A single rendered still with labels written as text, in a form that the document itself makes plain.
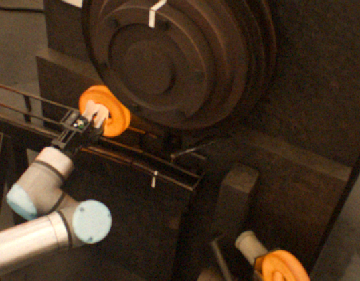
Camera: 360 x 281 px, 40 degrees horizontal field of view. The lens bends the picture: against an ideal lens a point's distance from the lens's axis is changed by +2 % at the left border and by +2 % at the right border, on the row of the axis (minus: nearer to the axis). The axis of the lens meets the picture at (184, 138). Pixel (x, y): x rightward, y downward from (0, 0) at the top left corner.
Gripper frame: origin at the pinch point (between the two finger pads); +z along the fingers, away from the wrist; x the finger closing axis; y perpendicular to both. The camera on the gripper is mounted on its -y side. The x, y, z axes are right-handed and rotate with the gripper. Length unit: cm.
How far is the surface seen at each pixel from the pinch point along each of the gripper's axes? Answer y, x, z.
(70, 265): -80, 13, -27
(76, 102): -10.4, 14.3, 3.3
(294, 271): -1, -64, -20
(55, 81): -5.8, 21.6, 4.6
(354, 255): -98, -87, 37
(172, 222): -26.8, -27.2, -12.3
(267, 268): -9, -58, -19
